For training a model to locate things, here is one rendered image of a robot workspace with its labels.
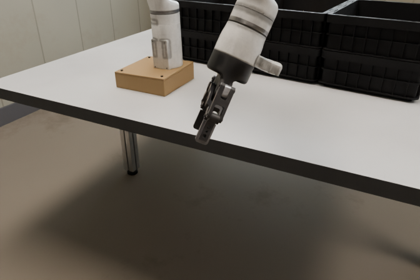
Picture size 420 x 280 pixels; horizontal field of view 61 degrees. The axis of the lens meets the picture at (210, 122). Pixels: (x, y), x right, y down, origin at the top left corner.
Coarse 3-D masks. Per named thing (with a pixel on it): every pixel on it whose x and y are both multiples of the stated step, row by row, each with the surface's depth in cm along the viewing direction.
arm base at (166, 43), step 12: (156, 24) 109; (168, 24) 109; (180, 24) 113; (156, 36) 111; (168, 36) 110; (180, 36) 114; (156, 48) 113; (168, 48) 112; (180, 48) 115; (156, 60) 115; (168, 60) 113; (180, 60) 116
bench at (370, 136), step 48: (96, 48) 161; (144, 48) 161; (0, 96) 118; (48, 96) 110; (96, 96) 110; (144, 96) 110; (192, 96) 110; (240, 96) 110; (288, 96) 110; (336, 96) 110; (192, 144) 89; (240, 144) 83; (288, 144) 83; (336, 144) 83; (384, 144) 83; (384, 192) 72
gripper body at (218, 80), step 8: (216, 56) 58; (224, 56) 57; (208, 64) 59; (216, 64) 57; (224, 64) 57; (232, 64) 57; (240, 64) 57; (248, 64) 58; (224, 72) 57; (232, 72) 57; (240, 72) 57; (248, 72) 58; (216, 80) 61; (224, 80) 57; (232, 80) 57; (240, 80) 58; (216, 88) 58
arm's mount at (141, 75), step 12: (144, 60) 125; (120, 72) 114; (132, 72) 113; (144, 72) 113; (156, 72) 112; (168, 72) 112; (180, 72) 115; (192, 72) 123; (120, 84) 116; (132, 84) 113; (144, 84) 111; (156, 84) 109; (168, 84) 110; (180, 84) 117
